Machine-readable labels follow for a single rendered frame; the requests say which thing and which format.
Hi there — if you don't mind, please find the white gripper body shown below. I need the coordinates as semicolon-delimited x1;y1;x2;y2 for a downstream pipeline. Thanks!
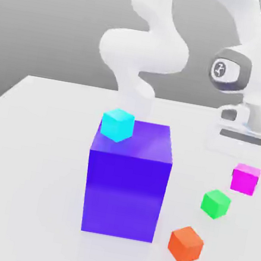
202;121;261;167

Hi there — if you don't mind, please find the large purple box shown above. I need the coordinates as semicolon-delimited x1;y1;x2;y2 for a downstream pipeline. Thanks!
76;112;179;245

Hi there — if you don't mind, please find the small orange cube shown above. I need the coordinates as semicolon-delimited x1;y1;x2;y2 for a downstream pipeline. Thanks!
165;222;207;261

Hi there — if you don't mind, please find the small cyan cube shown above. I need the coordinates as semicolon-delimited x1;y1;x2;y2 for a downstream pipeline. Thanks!
98;105;137;146

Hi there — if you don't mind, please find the small magenta cube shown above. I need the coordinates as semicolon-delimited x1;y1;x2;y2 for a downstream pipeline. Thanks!
228;162;261;197

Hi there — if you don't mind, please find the small green cube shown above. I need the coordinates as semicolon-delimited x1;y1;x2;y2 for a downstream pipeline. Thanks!
198;186;234;222

